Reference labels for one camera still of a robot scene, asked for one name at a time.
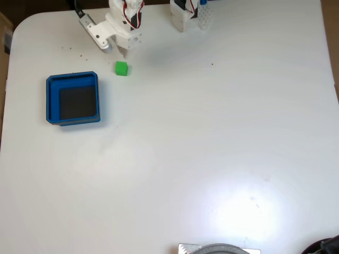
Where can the green cube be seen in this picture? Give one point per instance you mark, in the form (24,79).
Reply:
(121,68)

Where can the blue square box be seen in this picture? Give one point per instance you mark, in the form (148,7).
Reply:
(51,100)

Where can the silver metal plate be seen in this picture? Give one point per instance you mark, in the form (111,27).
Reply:
(185,248)

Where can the grey round dish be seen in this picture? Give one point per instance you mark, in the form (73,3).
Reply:
(219,249)

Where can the black object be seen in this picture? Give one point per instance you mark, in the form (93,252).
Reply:
(331,246)

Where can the silver camera box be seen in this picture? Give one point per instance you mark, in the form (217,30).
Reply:
(86,22)

